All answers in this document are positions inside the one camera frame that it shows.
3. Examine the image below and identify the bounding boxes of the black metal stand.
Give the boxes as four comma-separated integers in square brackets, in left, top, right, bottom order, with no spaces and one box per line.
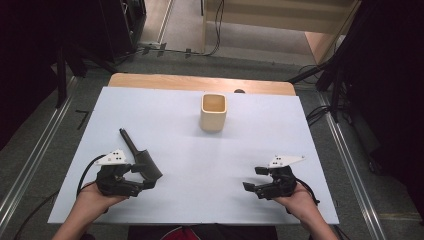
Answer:
[288,49,348,124]
[54,43,118,109]

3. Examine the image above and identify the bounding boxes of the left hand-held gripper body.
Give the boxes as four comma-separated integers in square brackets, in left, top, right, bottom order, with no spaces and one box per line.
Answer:
[94,148,148,198]

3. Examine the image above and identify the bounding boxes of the white board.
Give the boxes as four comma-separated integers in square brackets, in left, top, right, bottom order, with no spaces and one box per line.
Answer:
[47,86,340,225]

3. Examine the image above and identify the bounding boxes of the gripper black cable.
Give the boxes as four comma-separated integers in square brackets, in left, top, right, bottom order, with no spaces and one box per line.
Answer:
[294,178,321,214]
[76,154,107,198]

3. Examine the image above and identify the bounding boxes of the person's right hand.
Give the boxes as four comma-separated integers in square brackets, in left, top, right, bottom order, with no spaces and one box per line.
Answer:
[271,182,323,224]

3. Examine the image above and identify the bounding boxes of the light wooden furniture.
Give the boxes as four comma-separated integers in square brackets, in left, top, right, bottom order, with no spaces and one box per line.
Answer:
[201,0,363,54]

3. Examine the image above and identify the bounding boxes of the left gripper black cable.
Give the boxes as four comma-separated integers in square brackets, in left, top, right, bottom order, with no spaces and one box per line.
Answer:
[76,154,107,198]

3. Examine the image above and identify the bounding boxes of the beige square cup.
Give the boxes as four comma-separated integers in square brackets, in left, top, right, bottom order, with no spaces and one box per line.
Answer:
[199,93,228,132]

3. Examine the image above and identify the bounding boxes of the black cabinet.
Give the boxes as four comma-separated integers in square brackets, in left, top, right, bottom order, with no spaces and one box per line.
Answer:
[99,0,148,63]

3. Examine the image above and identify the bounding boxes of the metal floor rail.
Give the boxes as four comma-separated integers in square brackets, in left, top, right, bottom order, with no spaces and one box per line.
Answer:
[0,76,80,231]
[316,91,388,240]
[156,0,176,46]

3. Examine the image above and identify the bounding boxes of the black spatula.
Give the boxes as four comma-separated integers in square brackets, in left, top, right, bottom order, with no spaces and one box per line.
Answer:
[119,128,164,181]

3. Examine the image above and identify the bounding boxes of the brown wooden panel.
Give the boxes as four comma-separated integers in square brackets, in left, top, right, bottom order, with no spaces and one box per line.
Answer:
[303,31,338,66]

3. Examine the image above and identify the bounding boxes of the hanging black cable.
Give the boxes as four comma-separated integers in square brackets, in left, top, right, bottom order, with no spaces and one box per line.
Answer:
[203,0,225,57]

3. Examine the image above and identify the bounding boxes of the wooden table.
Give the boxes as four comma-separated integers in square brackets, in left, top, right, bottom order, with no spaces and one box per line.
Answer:
[108,72,297,97]

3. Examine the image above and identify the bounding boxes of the dark curtain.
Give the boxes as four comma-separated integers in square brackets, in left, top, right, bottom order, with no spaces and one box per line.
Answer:
[333,0,424,218]
[0,0,111,151]

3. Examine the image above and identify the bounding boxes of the black floor cable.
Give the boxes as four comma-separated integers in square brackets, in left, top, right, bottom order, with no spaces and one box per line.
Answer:
[12,189,60,240]

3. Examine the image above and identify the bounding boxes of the person's left hand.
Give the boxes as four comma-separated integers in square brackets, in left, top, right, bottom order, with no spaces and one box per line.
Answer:
[77,181,130,219]

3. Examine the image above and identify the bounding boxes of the coiled black floor cables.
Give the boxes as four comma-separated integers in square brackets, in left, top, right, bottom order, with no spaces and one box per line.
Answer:
[305,104,334,128]

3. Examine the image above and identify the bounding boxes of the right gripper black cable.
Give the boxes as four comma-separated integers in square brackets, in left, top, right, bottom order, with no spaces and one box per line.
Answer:
[294,178,321,214]

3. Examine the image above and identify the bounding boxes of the person's dark clothing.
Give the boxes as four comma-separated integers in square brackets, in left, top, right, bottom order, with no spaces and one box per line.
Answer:
[128,224,278,240]

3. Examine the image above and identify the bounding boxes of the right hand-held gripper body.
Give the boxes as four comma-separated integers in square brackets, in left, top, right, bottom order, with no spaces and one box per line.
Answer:
[254,154,306,201]

